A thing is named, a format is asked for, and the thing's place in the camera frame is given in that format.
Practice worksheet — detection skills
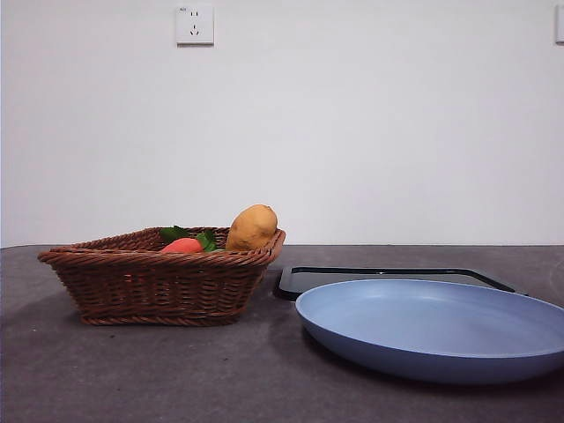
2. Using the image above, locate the blue round plate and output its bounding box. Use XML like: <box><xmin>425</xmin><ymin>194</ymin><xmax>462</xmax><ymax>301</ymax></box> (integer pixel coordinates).
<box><xmin>294</xmin><ymin>278</ymin><xmax>564</xmax><ymax>387</ymax></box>

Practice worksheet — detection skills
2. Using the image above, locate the brown potato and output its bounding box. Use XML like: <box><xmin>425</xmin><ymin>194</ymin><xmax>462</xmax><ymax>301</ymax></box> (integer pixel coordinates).
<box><xmin>224</xmin><ymin>203</ymin><xmax>280</xmax><ymax>253</ymax></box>

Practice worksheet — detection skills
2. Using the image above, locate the black rectangular tray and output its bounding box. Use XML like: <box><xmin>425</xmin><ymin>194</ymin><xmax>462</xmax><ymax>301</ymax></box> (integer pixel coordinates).
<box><xmin>273</xmin><ymin>265</ymin><xmax>531</xmax><ymax>303</ymax></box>

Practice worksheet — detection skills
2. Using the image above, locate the orange carrot with green leaves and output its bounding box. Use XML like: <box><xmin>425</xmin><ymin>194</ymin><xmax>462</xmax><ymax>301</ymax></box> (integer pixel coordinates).
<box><xmin>159</xmin><ymin>225</ymin><xmax>226</xmax><ymax>255</ymax></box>

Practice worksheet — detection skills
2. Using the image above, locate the brown wicker basket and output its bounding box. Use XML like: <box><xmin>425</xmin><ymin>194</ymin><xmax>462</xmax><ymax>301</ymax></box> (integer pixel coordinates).
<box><xmin>37</xmin><ymin>226</ymin><xmax>287</xmax><ymax>328</ymax></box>

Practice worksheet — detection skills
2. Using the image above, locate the white wall socket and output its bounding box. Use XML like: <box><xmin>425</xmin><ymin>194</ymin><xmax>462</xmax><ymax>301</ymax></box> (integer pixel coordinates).
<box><xmin>175</xmin><ymin>4</ymin><xmax>216</xmax><ymax>48</ymax></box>

